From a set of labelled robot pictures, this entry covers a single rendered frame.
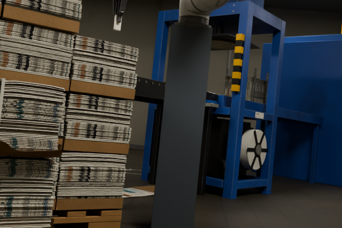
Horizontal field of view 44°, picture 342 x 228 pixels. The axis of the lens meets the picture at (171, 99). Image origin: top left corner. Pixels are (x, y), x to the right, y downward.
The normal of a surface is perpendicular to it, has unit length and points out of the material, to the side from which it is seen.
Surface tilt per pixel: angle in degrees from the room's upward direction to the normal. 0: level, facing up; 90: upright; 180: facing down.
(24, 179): 90
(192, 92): 90
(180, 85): 90
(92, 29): 90
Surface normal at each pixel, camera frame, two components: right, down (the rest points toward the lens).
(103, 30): -0.07, -0.07
